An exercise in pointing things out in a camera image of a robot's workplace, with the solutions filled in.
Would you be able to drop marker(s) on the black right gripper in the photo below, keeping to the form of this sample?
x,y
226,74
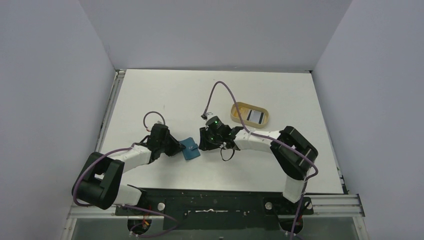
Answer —
x,y
204,139

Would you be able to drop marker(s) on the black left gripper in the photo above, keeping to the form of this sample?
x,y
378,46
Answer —
x,y
173,144

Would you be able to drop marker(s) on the blue leather card holder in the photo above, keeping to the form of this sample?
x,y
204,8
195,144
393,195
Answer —
x,y
191,149

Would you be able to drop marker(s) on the grey striped credit card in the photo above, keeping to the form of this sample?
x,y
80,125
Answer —
x,y
255,116

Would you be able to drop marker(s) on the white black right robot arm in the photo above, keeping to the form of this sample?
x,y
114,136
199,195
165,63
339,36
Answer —
x,y
293,152

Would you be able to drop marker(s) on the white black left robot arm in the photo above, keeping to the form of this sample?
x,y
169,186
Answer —
x,y
99,182

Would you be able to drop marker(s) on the beige oval plastic tray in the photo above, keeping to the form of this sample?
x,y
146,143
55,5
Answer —
x,y
244,109

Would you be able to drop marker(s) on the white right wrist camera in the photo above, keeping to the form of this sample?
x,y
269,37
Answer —
x,y
206,116

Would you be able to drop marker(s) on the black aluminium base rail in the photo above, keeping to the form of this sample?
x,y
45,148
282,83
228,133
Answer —
x,y
225,210

